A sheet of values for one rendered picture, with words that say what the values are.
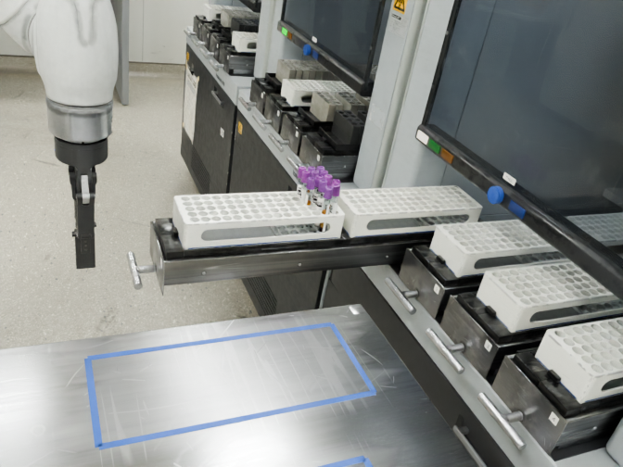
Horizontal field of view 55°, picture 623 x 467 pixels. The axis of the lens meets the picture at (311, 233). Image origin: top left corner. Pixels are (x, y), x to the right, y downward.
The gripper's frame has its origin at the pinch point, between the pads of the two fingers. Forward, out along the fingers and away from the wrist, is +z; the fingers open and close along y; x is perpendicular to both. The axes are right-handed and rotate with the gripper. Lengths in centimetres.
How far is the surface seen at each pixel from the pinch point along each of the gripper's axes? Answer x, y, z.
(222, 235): -23.1, -0.3, -1.0
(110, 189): -22, 173, 80
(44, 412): 6.9, -36.4, -2.1
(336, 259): -43.8, -6.8, 1.9
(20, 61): 16, 350, 74
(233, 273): -23.7, -6.8, 2.9
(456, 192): -75, 3, -6
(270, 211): -30.8, -2.3, -6.7
